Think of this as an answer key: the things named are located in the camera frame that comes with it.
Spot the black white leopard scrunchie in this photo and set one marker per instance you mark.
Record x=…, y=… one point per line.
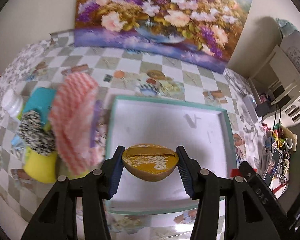
x=34, y=135

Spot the teal rimmed white tray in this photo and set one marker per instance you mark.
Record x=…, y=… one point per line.
x=151, y=130

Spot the floral still life painting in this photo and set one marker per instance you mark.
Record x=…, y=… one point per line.
x=200, y=32

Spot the yellow sponge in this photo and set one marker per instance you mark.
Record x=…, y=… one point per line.
x=40, y=167

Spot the purple tissue pack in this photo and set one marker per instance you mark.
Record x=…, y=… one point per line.
x=97, y=111

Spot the red tape roll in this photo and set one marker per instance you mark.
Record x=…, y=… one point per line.
x=235, y=172

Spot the cream wooden shelf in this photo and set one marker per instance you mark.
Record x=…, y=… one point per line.
x=277, y=67

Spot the pink white zigzag cloth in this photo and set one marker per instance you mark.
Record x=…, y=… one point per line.
x=70, y=117

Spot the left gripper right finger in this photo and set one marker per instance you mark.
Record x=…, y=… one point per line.
x=188, y=170

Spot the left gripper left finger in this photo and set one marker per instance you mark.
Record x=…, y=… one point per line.
x=116, y=169

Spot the white pill bottle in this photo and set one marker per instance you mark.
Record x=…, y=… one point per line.
x=12, y=103

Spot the teal plastic toy case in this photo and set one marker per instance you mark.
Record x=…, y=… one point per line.
x=40, y=101

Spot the white power strip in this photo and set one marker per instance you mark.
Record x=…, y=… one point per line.
x=251, y=105

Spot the black power adapter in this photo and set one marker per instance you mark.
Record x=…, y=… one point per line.
x=263, y=109

